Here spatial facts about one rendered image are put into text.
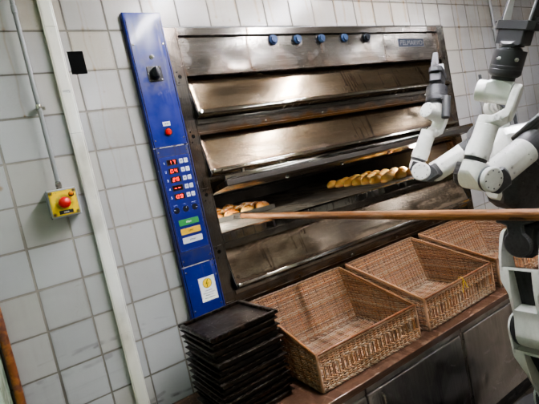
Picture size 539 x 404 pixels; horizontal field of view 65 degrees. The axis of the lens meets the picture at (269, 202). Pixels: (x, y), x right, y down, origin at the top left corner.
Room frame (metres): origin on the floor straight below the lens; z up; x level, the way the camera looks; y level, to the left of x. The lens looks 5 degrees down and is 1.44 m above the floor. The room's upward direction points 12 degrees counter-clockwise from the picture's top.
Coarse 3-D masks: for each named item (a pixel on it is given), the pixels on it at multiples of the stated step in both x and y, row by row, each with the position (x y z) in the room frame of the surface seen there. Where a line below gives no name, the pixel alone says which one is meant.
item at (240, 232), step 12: (408, 180) 2.55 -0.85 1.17; (360, 192) 2.40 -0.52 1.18; (372, 192) 2.39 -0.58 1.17; (384, 192) 2.44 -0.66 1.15; (324, 204) 2.20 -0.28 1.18; (336, 204) 2.24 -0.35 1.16; (348, 204) 2.29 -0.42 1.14; (240, 228) 1.95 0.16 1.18; (252, 228) 1.97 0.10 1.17; (264, 228) 2.00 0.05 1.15; (228, 240) 1.90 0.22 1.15
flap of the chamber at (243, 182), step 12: (444, 132) 2.54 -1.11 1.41; (456, 132) 2.60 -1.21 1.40; (396, 144) 2.32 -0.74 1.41; (408, 144) 2.36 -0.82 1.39; (336, 156) 2.09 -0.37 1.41; (348, 156) 2.12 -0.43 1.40; (360, 156) 2.22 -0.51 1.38; (372, 156) 2.41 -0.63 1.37; (288, 168) 1.93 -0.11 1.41; (300, 168) 1.96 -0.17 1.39; (312, 168) 2.09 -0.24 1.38; (324, 168) 2.26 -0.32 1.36; (228, 180) 1.77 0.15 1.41; (240, 180) 1.80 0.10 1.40; (252, 180) 1.84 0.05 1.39; (264, 180) 1.97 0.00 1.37; (216, 192) 1.87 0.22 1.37
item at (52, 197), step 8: (48, 192) 1.49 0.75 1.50; (56, 192) 1.50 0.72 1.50; (64, 192) 1.52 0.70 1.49; (48, 200) 1.49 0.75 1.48; (56, 200) 1.50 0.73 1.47; (72, 200) 1.53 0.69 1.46; (48, 208) 1.52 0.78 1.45; (56, 208) 1.50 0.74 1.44; (64, 208) 1.51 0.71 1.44; (72, 208) 1.52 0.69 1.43; (80, 208) 1.54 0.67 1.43; (56, 216) 1.49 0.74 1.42; (64, 216) 1.51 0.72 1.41
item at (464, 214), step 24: (264, 216) 2.12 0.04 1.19; (288, 216) 1.93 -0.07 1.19; (312, 216) 1.77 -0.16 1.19; (336, 216) 1.64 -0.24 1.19; (360, 216) 1.52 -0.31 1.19; (384, 216) 1.42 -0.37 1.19; (408, 216) 1.33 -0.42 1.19; (432, 216) 1.25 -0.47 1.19; (456, 216) 1.18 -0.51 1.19; (480, 216) 1.12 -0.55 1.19; (504, 216) 1.07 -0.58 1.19; (528, 216) 1.02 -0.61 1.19
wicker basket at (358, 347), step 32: (288, 288) 1.99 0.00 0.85; (320, 288) 2.07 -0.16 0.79; (352, 288) 2.09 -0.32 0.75; (288, 320) 1.93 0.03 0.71; (320, 320) 2.01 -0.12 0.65; (352, 320) 2.08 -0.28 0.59; (384, 320) 1.67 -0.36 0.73; (416, 320) 1.76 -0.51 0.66; (288, 352) 1.65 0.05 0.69; (320, 352) 1.50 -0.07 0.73; (352, 352) 1.57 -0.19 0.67; (384, 352) 1.65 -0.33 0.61; (320, 384) 1.49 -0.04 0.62
